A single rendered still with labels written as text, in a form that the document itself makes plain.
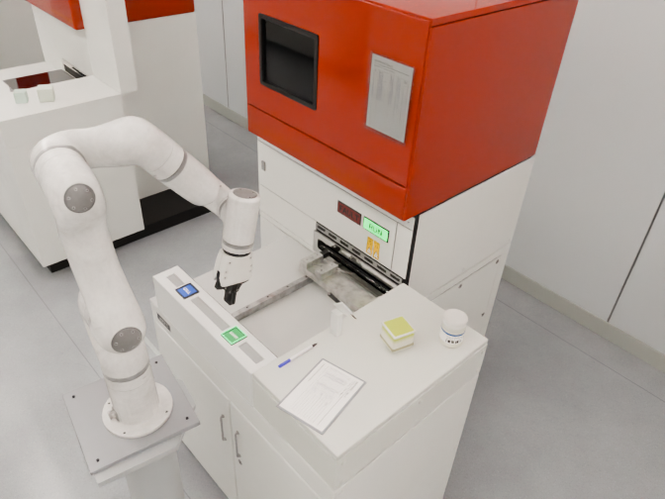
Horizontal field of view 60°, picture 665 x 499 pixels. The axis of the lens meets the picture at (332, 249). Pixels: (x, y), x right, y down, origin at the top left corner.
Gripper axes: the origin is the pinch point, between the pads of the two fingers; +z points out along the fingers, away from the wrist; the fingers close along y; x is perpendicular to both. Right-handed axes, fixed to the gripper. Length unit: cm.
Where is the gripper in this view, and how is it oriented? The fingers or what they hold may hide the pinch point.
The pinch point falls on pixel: (230, 296)
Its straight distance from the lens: 163.6
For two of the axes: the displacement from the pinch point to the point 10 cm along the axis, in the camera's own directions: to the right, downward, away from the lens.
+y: -7.1, 1.9, -6.8
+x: 6.7, 4.6, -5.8
